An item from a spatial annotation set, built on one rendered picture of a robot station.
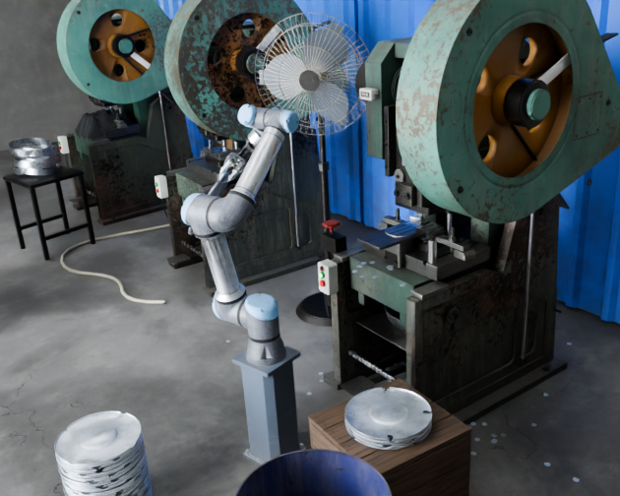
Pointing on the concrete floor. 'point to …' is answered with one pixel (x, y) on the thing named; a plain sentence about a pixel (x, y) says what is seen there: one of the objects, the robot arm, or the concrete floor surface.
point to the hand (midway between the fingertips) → (223, 178)
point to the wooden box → (459, 445)
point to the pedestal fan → (285, 64)
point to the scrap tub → (315, 475)
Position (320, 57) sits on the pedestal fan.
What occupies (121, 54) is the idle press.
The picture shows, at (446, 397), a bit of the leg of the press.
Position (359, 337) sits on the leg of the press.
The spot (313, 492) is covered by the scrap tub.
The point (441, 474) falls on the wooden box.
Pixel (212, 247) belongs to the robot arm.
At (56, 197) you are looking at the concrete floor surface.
